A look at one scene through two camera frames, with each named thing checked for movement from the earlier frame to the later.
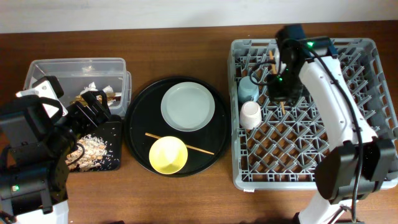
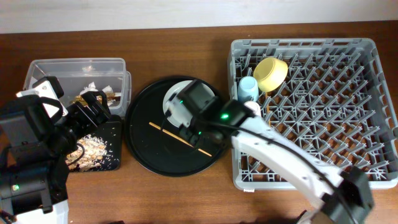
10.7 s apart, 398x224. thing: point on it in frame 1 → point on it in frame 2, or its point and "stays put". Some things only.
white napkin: [92, 87] stays put
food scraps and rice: [94, 149] stays put
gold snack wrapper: [81, 99] stays put
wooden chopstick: [156, 136] → [178, 138]
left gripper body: [82, 119] stays put
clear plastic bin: [77, 76] stays put
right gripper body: [285, 94] → [185, 130]
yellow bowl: [168, 155] → [270, 72]
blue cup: [247, 90] stays put
